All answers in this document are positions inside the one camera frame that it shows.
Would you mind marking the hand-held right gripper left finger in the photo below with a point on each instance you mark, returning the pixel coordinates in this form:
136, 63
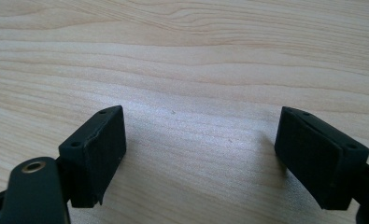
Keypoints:
95, 161

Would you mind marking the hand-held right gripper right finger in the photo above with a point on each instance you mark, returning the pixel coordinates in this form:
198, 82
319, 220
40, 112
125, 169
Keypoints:
319, 161

